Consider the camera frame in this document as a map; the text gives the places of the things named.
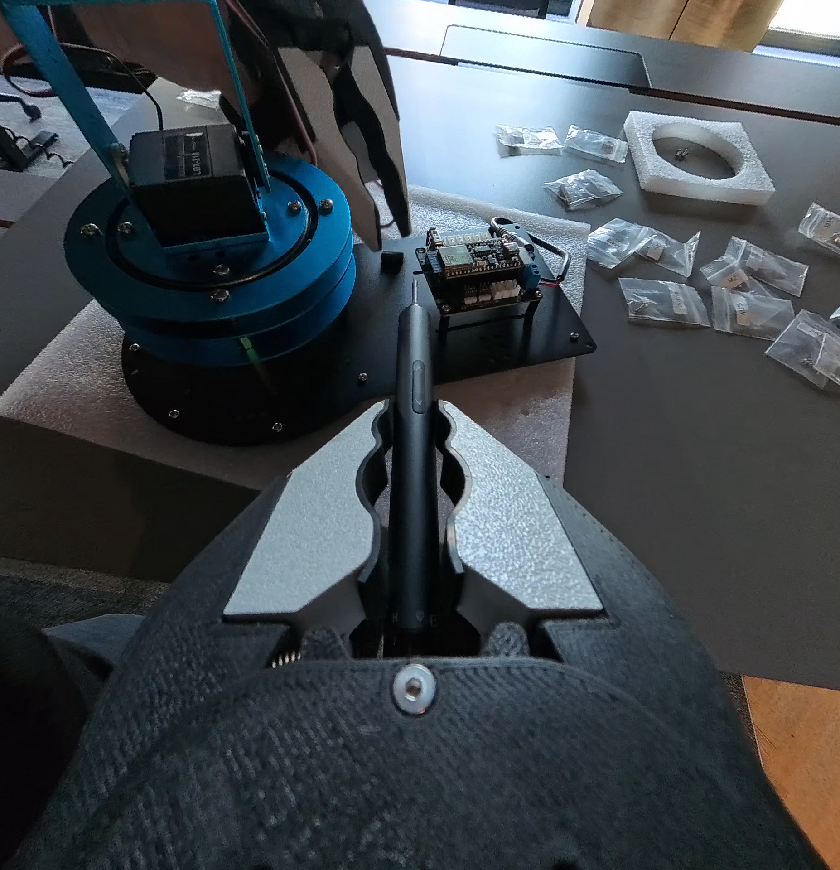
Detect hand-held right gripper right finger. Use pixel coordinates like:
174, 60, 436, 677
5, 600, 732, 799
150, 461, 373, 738
438, 400, 604, 643

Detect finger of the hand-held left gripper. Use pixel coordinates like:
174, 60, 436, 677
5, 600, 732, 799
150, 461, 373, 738
335, 34, 414, 239
276, 44, 388, 254

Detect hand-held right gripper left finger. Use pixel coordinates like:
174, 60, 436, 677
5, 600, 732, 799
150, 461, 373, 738
222, 400, 394, 640

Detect black electric screwdriver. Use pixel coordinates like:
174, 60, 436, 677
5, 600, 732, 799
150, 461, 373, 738
386, 284, 438, 636

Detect red white black servo cable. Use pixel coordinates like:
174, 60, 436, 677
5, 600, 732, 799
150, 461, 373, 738
362, 177, 406, 274

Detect blue toy robot arm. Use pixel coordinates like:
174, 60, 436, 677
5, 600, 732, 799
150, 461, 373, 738
0, 0, 598, 446

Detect adjoining dark desk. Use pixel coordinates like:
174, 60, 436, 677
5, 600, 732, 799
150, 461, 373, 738
366, 0, 840, 123

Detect dark grey desk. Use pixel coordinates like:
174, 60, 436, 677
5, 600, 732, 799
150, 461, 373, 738
0, 48, 840, 694

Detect white foam mat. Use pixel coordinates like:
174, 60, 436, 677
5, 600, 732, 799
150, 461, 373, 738
0, 184, 592, 490

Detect robot control circuit board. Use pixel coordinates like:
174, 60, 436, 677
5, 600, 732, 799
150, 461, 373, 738
415, 227, 545, 317

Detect group of small parts bags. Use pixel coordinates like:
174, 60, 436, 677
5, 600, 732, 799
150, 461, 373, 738
495, 122, 840, 395

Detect black power cable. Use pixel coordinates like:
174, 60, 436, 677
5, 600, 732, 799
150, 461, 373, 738
491, 216, 572, 290

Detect white foam ring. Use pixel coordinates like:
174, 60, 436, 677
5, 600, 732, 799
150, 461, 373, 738
623, 110, 776, 207

